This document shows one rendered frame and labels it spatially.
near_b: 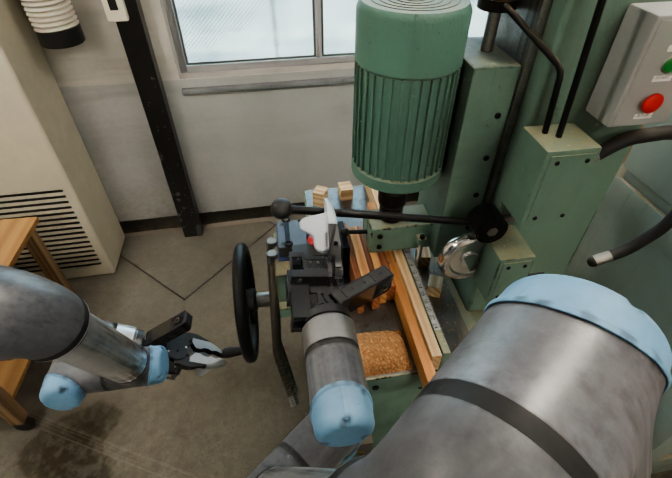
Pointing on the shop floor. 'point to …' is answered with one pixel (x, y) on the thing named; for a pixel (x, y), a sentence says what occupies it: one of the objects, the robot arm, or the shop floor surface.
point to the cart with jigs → (11, 245)
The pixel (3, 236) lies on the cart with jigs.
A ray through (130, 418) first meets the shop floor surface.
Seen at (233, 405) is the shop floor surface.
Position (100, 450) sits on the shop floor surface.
